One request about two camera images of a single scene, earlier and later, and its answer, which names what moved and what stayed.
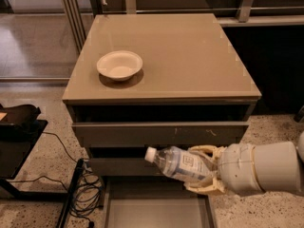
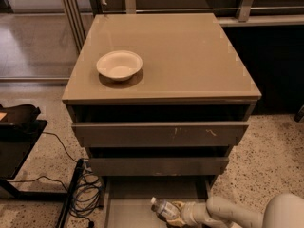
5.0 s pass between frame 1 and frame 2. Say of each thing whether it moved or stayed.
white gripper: moved
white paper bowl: stayed
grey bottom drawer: stayed
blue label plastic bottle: moved
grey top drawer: stayed
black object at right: stayed
